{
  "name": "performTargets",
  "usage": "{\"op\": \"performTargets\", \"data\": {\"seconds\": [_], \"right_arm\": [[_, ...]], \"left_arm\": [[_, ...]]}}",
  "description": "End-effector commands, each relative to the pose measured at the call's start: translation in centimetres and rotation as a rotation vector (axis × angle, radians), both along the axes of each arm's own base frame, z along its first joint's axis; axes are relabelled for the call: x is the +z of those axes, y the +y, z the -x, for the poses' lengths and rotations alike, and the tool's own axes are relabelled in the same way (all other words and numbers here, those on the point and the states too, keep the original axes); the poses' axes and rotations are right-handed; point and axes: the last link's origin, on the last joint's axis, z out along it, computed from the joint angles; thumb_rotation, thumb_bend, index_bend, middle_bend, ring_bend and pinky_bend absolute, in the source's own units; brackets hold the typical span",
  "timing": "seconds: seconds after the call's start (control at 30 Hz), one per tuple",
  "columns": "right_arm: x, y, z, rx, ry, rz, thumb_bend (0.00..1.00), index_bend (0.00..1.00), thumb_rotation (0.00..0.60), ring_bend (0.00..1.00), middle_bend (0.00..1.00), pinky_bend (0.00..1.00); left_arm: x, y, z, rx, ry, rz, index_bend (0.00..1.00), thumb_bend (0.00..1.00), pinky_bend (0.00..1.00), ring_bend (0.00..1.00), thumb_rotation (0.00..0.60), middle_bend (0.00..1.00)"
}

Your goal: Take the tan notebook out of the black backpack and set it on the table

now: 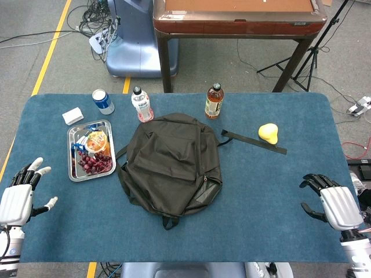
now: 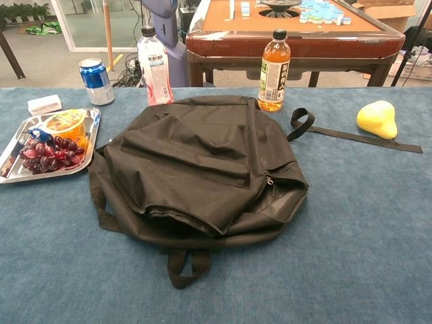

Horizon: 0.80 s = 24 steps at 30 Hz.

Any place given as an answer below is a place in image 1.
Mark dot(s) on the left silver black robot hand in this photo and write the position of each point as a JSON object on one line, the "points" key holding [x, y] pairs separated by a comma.
{"points": [[16, 202]]}

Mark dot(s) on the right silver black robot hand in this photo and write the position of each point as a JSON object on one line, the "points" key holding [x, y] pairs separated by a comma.
{"points": [[340, 207]]}

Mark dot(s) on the black fabric backpack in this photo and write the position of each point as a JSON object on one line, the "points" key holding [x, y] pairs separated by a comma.
{"points": [[174, 162]]}

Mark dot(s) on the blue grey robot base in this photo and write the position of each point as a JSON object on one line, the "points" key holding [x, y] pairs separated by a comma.
{"points": [[133, 43]]}

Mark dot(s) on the black floor device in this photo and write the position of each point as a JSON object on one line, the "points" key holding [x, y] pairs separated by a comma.
{"points": [[360, 169]]}

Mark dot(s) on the metal serving tray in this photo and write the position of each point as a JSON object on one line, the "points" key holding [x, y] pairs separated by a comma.
{"points": [[74, 171]]}

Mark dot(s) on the blue felt table mat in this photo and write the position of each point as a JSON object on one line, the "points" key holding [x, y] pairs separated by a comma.
{"points": [[261, 202]]}

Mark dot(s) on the blue white candy wrapper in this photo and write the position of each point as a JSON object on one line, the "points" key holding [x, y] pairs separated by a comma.
{"points": [[78, 145]]}

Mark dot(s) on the red grape bunch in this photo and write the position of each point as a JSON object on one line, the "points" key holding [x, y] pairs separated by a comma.
{"points": [[94, 163]]}

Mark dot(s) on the orange fruit jelly cup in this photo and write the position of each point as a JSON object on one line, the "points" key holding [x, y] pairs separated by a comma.
{"points": [[97, 142]]}

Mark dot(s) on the yellow pear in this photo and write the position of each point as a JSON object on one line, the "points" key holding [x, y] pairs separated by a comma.
{"points": [[269, 133]]}

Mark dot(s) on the small white box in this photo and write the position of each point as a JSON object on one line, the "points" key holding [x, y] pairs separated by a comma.
{"points": [[72, 116]]}

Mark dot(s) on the blue white soda can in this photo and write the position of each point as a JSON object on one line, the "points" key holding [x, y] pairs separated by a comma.
{"points": [[103, 102]]}

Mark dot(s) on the black tripod stand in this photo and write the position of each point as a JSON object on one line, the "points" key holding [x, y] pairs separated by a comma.
{"points": [[311, 58]]}

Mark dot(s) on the white pink drink bottle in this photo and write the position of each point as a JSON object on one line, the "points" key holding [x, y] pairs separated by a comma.
{"points": [[142, 105]]}

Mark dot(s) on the amber tea bottle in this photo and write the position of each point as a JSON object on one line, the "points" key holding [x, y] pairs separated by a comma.
{"points": [[214, 102]]}

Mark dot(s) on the grey blue robot torso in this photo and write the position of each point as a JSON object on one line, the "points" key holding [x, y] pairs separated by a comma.
{"points": [[185, 270]]}

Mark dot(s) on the white power strip with plugs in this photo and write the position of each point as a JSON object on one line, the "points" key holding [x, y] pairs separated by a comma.
{"points": [[97, 42]]}

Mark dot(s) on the brown mahjong table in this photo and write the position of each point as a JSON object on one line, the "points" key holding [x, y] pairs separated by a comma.
{"points": [[237, 26]]}

